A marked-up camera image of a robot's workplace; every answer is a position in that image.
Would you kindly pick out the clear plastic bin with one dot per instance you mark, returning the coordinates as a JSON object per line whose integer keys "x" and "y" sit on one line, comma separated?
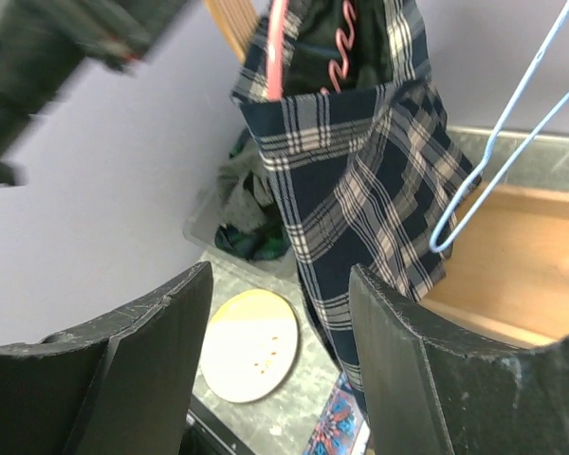
{"x": 204, "y": 228}

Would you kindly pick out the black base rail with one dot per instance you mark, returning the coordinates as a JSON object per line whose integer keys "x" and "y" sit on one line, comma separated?
{"x": 206, "y": 434}

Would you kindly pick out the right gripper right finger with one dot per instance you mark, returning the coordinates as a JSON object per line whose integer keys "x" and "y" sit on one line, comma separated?
{"x": 433, "y": 387}

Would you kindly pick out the patterned placemat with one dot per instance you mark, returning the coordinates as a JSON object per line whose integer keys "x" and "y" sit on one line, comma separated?
{"x": 341, "y": 429}

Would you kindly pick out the navy beige plaid skirt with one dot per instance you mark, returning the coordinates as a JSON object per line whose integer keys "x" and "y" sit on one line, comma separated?
{"x": 360, "y": 176}

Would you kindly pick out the cream floral plate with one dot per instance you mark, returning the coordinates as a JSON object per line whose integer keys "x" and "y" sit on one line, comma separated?
{"x": 250, "y": 346}

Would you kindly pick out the pink clothes hanger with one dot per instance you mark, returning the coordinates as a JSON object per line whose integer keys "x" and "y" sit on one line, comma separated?
{"x": 321, "y": 59}

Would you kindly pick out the grey dotted garment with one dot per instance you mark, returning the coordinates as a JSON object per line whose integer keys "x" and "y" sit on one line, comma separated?
{"x": 245, "y": 197}

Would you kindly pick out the green plaid skirt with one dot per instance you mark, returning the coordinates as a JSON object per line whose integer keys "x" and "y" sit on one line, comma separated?
{"x": 272, "y": 235}

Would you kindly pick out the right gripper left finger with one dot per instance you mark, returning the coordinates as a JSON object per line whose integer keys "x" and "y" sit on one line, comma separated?
{"x": 120, "y": 383}

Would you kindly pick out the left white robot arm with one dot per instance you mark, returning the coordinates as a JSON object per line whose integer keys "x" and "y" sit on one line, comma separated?
{"x": 43, "y": 42}

